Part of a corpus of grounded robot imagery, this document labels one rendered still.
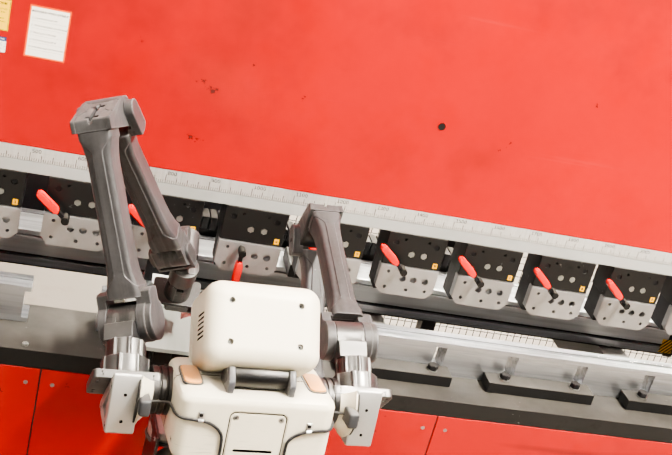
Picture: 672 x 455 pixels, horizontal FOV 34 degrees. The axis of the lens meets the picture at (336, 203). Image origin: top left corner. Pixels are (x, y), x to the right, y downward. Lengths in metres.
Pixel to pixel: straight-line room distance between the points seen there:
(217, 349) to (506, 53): 1.05
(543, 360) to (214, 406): 1.28
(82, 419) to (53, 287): 2.04
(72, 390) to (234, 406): 0.83
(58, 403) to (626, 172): 1.46
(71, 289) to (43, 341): 2.07
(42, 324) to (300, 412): 0.95
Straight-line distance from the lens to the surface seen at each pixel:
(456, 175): 2.60
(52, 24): 2.39
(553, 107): 2.61
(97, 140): 1.96
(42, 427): 2.70
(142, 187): 2.13
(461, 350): 2.84
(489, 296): 2.77
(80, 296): 4.64
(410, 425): 2.79
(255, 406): 1.88
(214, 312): 1.87
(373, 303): 3.04
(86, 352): 2.60
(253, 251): 2.58
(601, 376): 3.03
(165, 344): 2.44
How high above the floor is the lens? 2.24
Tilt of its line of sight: 21 degrees down
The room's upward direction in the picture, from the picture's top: 15 degrees clockwise
